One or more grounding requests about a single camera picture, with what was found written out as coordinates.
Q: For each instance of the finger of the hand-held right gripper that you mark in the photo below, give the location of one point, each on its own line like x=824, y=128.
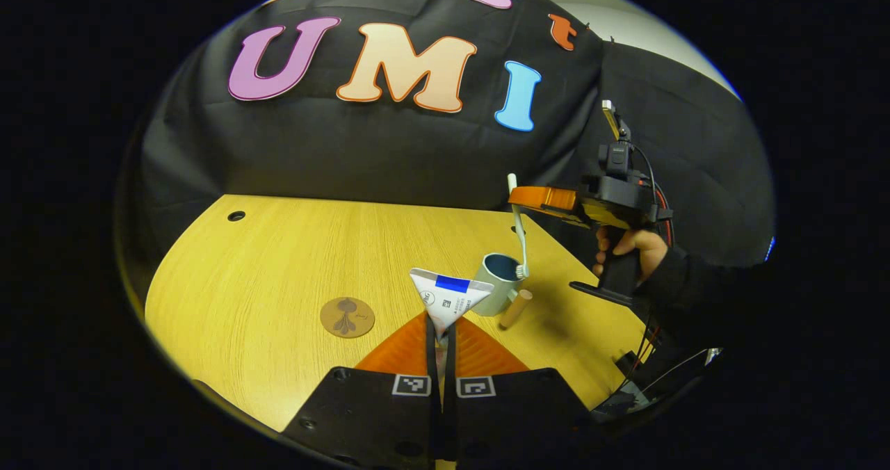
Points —
x=546, y=197

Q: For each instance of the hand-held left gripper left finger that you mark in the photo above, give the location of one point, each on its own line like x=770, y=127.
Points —
x=432, y=386

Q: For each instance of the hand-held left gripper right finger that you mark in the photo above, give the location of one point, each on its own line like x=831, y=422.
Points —
x=452, y=393

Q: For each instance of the pale green toothbrush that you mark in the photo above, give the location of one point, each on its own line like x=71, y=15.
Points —
x=521, y=240

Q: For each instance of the white toothpaste tube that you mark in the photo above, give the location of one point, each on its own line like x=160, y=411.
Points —
x=452, y=300

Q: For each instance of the round brown coaster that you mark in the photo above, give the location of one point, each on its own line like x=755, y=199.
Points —
x=347, y=317

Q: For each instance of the black backdrop cloth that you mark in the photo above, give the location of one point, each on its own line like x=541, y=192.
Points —
x=348, y=150

